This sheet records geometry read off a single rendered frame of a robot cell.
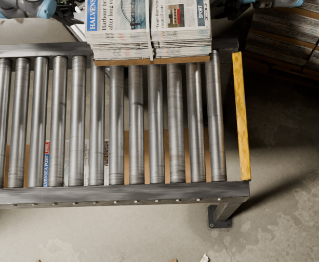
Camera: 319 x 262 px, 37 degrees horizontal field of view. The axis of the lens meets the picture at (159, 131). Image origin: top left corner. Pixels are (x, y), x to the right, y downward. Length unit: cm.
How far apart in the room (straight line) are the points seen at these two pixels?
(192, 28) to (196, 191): 49
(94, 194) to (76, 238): 84
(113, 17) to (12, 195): 63
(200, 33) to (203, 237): 113
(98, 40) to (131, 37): 10
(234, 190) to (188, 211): 81
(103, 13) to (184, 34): 24
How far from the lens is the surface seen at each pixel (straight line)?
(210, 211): 226
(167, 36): 141
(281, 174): 234
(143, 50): 151
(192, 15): 140
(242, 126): 150
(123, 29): 139
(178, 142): 150
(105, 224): 228
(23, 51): 170
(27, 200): 154
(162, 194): 147
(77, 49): 165
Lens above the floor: 225
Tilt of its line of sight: 74 degrees down
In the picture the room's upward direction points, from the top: 9 degrees counter-clockwise
